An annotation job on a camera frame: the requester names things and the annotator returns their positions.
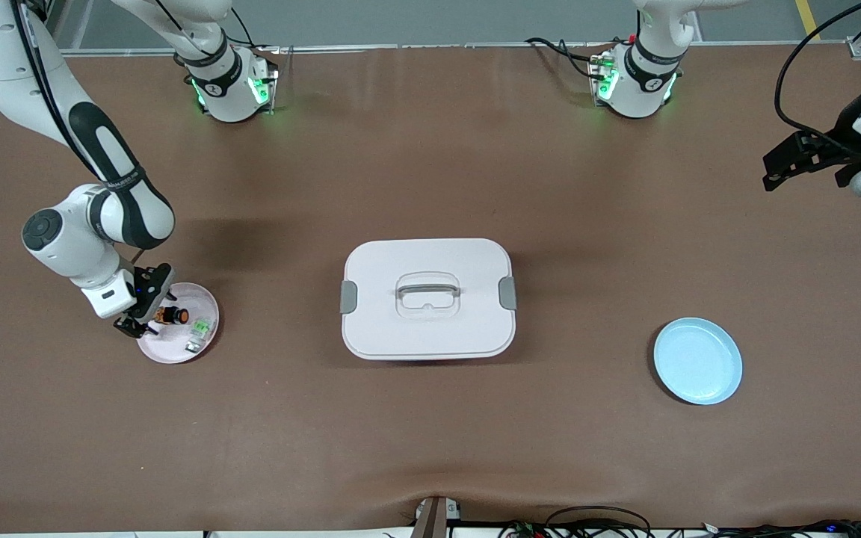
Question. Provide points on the orange push-button switch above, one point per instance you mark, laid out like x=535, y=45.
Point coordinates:
x=176, y=315

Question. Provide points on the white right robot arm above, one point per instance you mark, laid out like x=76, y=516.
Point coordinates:
x=124, y=209

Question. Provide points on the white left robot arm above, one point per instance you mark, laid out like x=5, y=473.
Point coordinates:
x=636, y=86

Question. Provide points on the pink round plate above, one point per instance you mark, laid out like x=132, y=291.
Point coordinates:
x=176, y=347

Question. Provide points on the grey box latch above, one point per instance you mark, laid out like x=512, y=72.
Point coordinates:
x=507, y=293
x=348, y=297

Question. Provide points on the light blue round plate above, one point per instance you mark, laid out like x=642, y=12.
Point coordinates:
x=699, y=362

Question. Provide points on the white lidded storage box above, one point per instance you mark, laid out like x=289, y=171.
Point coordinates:
x=430, y=336

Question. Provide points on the brown table mat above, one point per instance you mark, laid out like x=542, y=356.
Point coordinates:
x=430, y=433

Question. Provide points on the green push-button switch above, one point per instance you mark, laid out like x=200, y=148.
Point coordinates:
x=200, y=332

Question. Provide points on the grey metal bracket post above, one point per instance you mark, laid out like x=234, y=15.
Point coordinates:
x=434, y=519

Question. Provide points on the silver table edge rail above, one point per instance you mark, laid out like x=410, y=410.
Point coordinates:
x=438, y=46

